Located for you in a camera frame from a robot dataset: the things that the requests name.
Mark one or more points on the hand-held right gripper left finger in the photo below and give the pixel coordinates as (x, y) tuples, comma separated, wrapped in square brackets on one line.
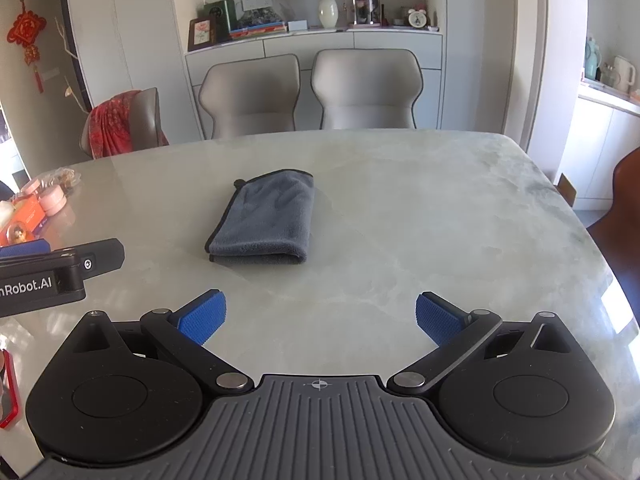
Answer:
[(205, 317)]

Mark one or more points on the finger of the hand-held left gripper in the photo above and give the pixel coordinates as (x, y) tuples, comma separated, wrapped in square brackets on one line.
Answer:
[(102, 257), (25, 250)]

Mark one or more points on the white alarm clock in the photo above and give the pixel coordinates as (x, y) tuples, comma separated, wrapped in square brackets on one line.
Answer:
[(416, 18)]

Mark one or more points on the pink round container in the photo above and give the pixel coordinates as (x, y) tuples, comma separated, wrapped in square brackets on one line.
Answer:
[(32, 186), (52, 198)]

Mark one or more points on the small white card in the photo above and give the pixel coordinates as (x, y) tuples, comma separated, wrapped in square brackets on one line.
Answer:
[(297, 25)]

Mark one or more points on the beige dining chair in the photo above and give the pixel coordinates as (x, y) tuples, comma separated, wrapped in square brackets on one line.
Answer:
[(250, 100), (150, 110), (367, 90)]

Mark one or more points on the blue and grey towel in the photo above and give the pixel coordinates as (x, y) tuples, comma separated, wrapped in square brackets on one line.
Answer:
[(265, 215)]

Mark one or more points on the orange box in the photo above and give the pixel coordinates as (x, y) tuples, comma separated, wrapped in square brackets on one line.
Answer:
[(27, 215)]

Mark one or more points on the white counter cabinet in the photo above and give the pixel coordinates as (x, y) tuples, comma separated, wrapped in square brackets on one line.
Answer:
[(600, 135)]

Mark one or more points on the red patterned stool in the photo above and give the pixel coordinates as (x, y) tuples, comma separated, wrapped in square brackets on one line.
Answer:
[(115, 125)]

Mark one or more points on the green box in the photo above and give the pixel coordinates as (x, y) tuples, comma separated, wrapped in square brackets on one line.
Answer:
[(220, 16)]

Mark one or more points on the glass display dome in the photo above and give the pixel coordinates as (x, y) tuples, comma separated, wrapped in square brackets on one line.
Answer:
[(362, 9)]

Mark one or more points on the white vase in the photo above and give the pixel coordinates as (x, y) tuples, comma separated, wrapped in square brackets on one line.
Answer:
[(328, 10)]

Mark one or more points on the teal thermos flask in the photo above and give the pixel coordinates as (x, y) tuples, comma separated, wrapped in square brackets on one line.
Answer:
[(592, 60)]

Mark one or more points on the red knot wall hanging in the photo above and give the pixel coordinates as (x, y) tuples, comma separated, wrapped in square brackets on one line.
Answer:
[(26, 27)]

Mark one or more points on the dark picture frame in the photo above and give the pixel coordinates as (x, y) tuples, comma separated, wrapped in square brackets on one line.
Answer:
[(201, 34)]

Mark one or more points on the clear snack bag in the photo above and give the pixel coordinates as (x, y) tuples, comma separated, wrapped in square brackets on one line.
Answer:
[(62, 177)]

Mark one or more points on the red framed flat object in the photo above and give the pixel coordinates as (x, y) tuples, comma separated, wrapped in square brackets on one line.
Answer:
[(7, 390)]

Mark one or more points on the white sign card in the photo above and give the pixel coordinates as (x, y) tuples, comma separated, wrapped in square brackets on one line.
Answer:
[(256, 2)]

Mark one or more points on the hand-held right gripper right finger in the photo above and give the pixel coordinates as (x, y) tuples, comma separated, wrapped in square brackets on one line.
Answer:
[(434, 317)]

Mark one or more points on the white electric kettle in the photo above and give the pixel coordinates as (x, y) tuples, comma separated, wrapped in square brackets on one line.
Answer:
[(624, 74)]

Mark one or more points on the gold branch decoration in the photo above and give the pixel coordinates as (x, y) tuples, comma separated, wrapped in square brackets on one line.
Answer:
[(70, 60)]

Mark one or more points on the stack of books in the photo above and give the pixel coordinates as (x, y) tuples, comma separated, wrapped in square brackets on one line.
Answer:
[(257, 31)]

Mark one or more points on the brown chair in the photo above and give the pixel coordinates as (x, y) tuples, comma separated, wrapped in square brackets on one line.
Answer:
[(622, 220)]

